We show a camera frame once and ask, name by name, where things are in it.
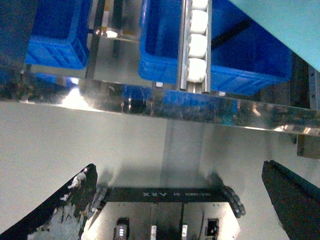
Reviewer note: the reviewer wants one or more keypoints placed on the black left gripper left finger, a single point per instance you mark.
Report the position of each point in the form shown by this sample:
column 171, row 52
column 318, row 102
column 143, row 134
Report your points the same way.
column 63, row 215

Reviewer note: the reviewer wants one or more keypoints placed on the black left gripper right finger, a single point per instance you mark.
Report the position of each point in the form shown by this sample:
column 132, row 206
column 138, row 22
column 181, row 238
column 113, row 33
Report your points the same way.
column 296, row 201

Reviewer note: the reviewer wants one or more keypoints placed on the teal plastic bin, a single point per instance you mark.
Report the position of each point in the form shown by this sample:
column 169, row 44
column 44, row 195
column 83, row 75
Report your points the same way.
column 296, row 23

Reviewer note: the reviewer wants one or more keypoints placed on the robot base platform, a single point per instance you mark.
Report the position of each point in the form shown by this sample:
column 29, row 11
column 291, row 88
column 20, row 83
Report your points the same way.
column 127, row 213

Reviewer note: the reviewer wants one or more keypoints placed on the stainless steel shelf rack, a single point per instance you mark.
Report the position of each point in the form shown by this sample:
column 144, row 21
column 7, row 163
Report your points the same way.
column 106, row 96

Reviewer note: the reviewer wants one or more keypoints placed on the blue bin lower shelf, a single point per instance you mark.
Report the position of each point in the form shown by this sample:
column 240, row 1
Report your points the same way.
column 59, row 35
column 245, row 57

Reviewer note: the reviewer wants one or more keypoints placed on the white roller track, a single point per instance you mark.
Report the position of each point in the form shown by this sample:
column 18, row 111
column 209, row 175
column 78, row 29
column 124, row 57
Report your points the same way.
column 194, row 51

